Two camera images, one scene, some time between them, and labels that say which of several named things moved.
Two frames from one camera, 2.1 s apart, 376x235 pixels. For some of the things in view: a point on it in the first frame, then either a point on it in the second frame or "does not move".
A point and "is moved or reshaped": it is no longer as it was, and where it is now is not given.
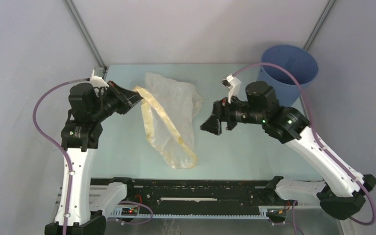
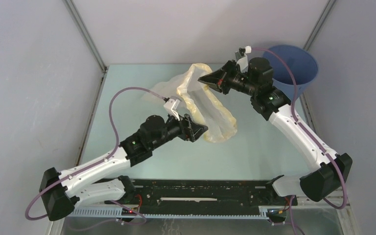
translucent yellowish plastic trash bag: x=170 y=108 is moved or reshaped
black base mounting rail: x=197 y=197 does not move
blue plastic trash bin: x=298 y=62 does not move
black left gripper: x=128 y=99 to x=190 y=130
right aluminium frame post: x=323 y=15 does not move
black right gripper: x=220 y=112 to x=220 y=79
